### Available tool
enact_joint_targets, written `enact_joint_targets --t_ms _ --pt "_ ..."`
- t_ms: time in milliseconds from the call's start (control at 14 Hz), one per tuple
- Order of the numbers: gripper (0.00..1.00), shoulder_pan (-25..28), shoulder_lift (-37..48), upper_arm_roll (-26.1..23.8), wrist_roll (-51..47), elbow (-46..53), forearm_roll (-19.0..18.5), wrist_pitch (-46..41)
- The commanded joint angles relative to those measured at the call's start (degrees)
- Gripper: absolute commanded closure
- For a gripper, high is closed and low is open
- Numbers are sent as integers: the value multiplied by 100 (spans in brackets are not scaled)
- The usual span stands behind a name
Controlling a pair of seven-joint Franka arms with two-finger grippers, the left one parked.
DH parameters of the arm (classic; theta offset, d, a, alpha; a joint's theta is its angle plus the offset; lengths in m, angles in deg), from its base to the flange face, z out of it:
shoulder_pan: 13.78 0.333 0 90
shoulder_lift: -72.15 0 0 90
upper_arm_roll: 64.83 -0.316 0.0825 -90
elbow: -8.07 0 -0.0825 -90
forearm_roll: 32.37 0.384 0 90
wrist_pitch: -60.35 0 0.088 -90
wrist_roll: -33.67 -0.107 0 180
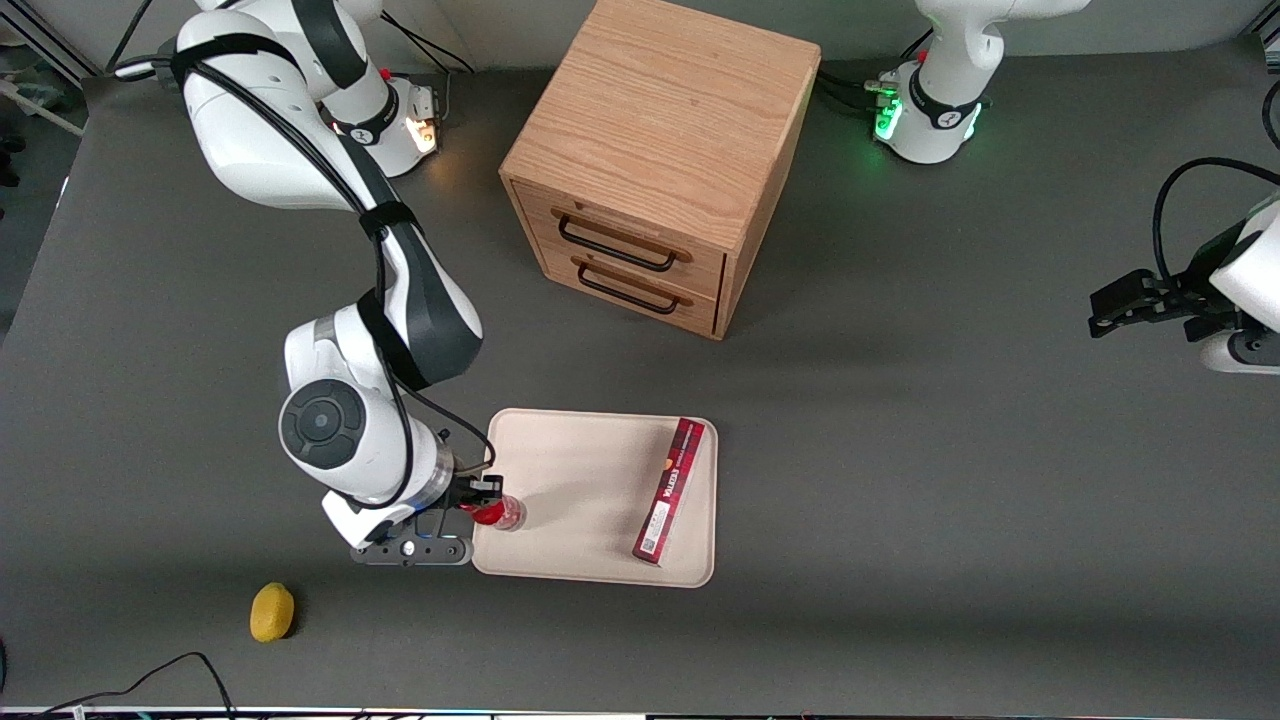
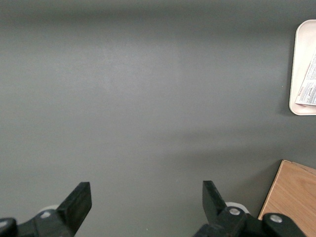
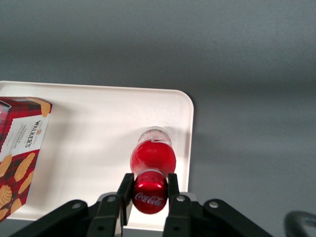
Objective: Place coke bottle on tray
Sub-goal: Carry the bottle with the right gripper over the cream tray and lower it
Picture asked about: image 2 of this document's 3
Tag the beige plastic tray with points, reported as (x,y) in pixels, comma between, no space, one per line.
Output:
(302,49)

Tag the wooden board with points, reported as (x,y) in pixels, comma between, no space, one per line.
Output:
(291,187)

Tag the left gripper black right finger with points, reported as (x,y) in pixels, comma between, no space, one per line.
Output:
(212,205)

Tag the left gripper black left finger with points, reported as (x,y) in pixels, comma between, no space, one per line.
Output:
(74,209)

